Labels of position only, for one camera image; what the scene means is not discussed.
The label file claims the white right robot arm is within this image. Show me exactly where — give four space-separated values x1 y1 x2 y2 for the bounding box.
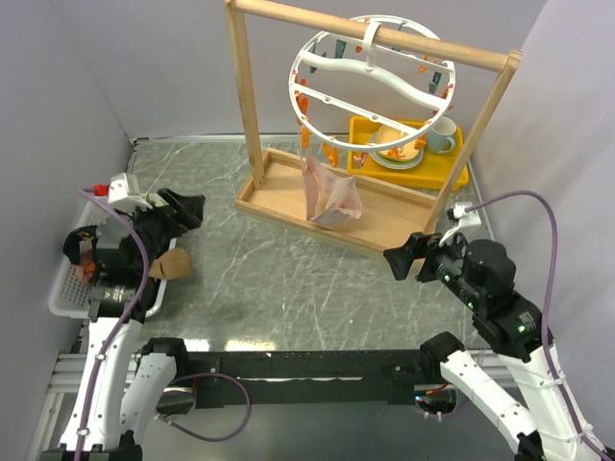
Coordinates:
383 232 614 460

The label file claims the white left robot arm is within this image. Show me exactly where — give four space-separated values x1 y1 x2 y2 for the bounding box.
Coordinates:
39 188 206 460

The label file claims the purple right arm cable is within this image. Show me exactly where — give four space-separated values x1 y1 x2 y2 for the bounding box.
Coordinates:
463 189 614 461

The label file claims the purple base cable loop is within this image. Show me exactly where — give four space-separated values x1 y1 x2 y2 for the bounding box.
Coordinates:
152 372 252 443

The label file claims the navy green striped sock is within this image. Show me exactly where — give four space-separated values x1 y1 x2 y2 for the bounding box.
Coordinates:
62 225 98 265

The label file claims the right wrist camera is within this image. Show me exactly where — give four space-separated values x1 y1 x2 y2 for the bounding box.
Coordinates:
439 202 481 247

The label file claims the white plastic basket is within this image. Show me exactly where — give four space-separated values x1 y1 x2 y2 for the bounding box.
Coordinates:
46 199 177 320

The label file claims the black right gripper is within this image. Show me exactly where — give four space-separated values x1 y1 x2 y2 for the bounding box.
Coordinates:
382 227 484 312

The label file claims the yellow plastic tray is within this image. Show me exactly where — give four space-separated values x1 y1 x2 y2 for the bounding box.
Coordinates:
346 116 470 191

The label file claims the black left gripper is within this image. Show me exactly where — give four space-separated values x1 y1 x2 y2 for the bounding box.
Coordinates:
116 187 205 273

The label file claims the light blue mug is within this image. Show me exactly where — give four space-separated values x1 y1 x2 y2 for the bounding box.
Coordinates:
426 117 457 154

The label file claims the pink sock in basket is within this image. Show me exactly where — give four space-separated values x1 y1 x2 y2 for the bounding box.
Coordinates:
75 249 96 284

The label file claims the brown ribbed sock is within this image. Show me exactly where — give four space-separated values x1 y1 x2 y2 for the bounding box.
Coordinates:
149 248 193 280

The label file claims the wooden hanger rack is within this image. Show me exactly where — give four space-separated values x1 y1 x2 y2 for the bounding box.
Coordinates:
225 1 523 255

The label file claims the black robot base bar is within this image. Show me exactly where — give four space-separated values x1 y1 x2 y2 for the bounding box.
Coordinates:
170 350 444 409

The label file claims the white round clip hanger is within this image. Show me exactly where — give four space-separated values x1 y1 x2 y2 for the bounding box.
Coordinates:
287 14 457 152

